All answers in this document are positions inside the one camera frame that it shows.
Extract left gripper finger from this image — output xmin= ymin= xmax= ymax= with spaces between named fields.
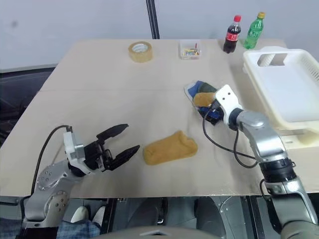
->
xmin=96 ymin=123 xmax=130 ymax=145
xmin=109 ymin=145 xmax=141 ymax=171

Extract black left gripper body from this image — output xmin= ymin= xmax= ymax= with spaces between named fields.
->
xmin=83 ymin=138 xmax=118 ymax=174

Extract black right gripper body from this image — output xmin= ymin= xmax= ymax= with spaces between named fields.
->
xmin=198 ymin=106 xmax=225 ymax=126

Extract small yellow sock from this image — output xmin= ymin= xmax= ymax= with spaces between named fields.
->
xmin=193 ymin=92 xmax=217 ymax=107

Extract dark green sock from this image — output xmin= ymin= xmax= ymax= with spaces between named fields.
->
xmin=199 ymin=82 xmax=220 ymax=95

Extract blue and white sock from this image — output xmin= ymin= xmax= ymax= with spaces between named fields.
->
xmin=183 ymin=80 xmax=208 ymax=103

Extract large yellow sock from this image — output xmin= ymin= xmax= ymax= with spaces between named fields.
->
xmin=143 ymin=130 xmax=199 ymax=166

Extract white plastic basket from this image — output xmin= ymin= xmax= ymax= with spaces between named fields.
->
xmin=242 ymin=46 xmax=319 ymax=125
xmin=242 ymin=62 xmax=319 ymax=151

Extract white shoe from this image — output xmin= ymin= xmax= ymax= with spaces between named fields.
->
xmin=90 ymin=206 xmax=107 ymax=225
xmin=70 ymin=206 xmax=89 ymax=224

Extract colourful small clips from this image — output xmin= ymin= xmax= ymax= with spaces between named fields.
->
xmin=182 ymin=43 xmax=201 ymax=57

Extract clear plastic box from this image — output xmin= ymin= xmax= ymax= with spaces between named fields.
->
xmin=178 ymin=39 xmax=202 ymax=60

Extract blue jeans leg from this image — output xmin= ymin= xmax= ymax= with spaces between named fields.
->
xmin=56 ymin=218 xmax=102 ymax=239

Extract brown packing tape roll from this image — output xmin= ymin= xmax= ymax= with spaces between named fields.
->
xmin=128 ymin=40 xmax=155 ymax=63

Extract cola bottle red cap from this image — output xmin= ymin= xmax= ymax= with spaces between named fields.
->
xmin=222 ymin=15 xmax=243 ymax=54

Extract grey curved metal panel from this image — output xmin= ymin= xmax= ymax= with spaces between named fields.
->
xmin=193 ymin=196 xmax=250 ymax=231

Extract green soda bottle yellow cap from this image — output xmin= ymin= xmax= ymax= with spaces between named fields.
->
xmin=243 ymin=11 xmax=266 ymax=50

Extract black vertical pole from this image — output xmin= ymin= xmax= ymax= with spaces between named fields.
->
xmin=144 ymin=0 xmax=160 ymax=40

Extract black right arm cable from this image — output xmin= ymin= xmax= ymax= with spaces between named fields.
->
xmin=202 ymin=103 xmax=261 ymax=168

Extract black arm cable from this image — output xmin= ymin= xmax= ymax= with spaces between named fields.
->
xmin=30 ymin=125 xmax=73 ymax=197
xmin=202 ymin=103 xmax=261 ymax=168

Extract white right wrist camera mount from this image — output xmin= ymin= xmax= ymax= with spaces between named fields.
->
xmin=214 ymin=84 xmax=244 ymax=129

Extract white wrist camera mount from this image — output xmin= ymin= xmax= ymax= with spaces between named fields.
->
xmin=214 ymin=84 xmax=244 ymax=129
xmin=63 ymin=125 xmax=95 ymax=175

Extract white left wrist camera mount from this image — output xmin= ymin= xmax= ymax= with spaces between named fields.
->
xmin=63 ymin=125 xmax=95 ymax=175

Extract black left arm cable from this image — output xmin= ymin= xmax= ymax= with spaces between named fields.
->
xmin=30 ymin=125 xmax=73 ymax=197

